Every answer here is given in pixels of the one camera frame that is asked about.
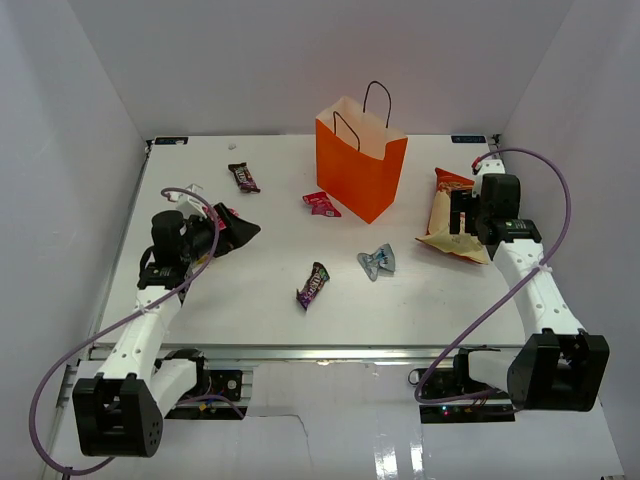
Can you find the brown purple M&M's pack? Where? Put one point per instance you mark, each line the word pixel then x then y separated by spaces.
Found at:
pixel 318 277

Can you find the silver blue wrapper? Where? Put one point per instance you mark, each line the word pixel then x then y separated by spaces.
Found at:
pixel 381 260

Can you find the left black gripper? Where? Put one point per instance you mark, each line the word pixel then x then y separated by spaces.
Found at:
pixel 236 234

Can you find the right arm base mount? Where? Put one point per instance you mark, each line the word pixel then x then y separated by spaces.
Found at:
pixel 460 402

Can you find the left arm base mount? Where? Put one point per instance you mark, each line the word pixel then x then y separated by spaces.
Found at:
pixel 216 397

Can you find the pink candy packet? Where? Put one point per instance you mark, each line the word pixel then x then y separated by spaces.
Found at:
pixel 321 204

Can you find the orange paper bag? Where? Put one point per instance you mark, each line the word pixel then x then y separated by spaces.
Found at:
pixel 359 155

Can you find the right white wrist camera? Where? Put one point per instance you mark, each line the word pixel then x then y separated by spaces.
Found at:
pixel 487 166

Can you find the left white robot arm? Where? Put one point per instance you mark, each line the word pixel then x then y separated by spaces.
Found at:
pixel 120 411

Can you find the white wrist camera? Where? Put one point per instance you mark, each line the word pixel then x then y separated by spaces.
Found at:
pixel 487 166
pixel 188 205

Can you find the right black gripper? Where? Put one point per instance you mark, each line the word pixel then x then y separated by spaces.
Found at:
pixel 463 201

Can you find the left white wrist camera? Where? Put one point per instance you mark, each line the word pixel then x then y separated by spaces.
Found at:
pixel 188 205

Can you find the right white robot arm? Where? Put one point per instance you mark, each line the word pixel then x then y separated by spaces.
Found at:
pixel 561 366

